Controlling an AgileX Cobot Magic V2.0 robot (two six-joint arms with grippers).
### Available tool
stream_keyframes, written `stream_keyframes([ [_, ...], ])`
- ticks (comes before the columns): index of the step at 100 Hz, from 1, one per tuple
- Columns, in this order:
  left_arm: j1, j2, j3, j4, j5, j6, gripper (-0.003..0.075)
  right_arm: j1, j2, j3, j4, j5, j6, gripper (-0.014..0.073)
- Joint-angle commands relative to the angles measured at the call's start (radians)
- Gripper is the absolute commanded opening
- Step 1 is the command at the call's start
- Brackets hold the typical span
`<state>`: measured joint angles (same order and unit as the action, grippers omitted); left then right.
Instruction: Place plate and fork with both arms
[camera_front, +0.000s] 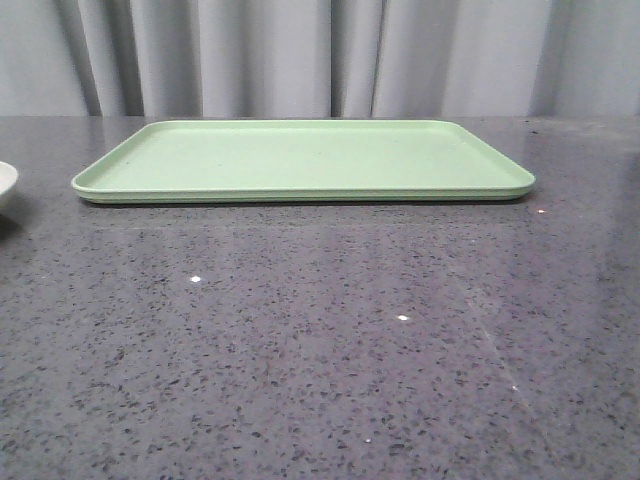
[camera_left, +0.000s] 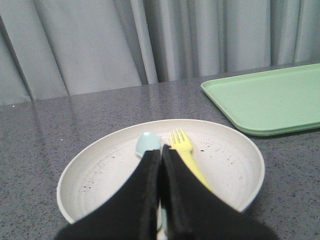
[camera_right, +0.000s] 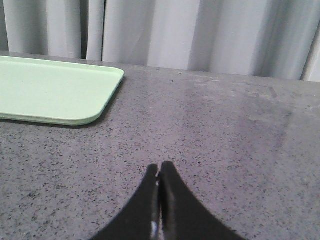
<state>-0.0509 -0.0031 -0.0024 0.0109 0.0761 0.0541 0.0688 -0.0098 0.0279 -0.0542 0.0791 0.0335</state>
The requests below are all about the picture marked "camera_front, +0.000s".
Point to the white round plate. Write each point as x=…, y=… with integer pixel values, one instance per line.
x=9, y=176

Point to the light green plastic tray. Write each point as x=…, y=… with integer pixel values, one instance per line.
x=220, y=161

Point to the grey pleated curtain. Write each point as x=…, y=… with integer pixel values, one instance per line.
x=398, y=59

